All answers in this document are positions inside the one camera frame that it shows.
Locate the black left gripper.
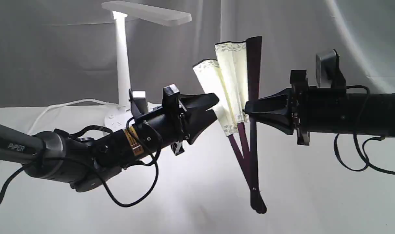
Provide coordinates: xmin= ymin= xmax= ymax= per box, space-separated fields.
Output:
xmin=146 ymin=84 xmax=219 ymax=156

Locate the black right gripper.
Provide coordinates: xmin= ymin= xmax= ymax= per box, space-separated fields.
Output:
xmin=244 ymin=70 xmax=310 ymax=146

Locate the cream paper folding fan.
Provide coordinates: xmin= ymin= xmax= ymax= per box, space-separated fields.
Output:
xmin=193 ymin=36 xmax=267 ymax=214

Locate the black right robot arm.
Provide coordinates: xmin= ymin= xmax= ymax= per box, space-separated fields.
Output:
xmin=244 ymin=70 xmax=395 ymax=145

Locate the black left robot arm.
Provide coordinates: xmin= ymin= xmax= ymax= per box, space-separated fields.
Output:
xmin=0 ymin=85 xmax=219 ymax=192

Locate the white desk lamp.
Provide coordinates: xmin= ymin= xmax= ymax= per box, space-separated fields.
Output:
xmin=101 ymin=0 xmax=192 ymax=132

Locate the grey backdrop curtain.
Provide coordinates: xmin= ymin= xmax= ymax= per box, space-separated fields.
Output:
xmin=0 ymin=0 xmax=395 ymax=108

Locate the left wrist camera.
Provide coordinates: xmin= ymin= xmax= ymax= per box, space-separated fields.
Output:
xmin=129 ymin=89 xmax=149 ymax=120

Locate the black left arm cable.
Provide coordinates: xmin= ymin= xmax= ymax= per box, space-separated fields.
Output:
xmin=0 ymin=117 xmax=163 ymax=218

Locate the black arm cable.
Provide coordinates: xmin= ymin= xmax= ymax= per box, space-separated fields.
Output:
xmin=0 ymin=117 xmax=163 ymax=218
xmin=333 ymin=85 xmax=395 ymax=176

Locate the white lamp power cable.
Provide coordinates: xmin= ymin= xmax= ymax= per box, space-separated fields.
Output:
xmin=27 ymin=99 xmax=118 ymax=134

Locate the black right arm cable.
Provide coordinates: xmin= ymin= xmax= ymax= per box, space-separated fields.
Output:
xmin=333 ymin=85 xmax=395 ymax=176

